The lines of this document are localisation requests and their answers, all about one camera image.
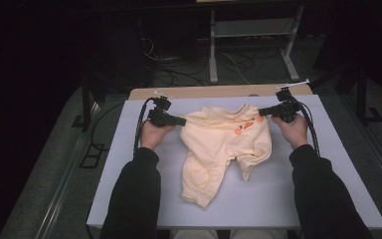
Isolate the white metal stand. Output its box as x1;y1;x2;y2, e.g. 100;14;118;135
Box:
208;4;305;85

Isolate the wooden table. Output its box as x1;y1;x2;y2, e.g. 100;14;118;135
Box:
127;83;313;101

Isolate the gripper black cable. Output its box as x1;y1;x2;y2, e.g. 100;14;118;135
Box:
132;97;157;157
284;90;322;159

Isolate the person's right hand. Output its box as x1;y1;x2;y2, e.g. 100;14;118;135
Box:
271;113;309;151

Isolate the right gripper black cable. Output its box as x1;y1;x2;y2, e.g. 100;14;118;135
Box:
284;90;322;159

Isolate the person's left hand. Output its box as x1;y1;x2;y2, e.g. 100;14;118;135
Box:
139;119;177;152

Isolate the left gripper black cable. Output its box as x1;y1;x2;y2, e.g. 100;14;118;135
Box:
132;97;157;157

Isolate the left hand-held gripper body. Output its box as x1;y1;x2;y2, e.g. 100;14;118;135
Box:
147;90;173;127

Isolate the white floor cable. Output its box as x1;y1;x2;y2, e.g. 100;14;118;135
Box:
224;52;251;86

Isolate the bundle of floor cables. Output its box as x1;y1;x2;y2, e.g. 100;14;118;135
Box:
138;36;211;88

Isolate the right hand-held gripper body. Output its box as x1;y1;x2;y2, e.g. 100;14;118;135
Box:
272;79;310;124

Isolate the cream baby romper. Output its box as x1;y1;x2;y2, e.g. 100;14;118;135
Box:
179;104;274;209

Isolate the black metal stand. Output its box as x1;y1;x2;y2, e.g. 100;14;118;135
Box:
71;74;107;132
311;63;382;126

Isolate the black floor cable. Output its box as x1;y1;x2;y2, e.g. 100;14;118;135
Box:
90;101;127;152

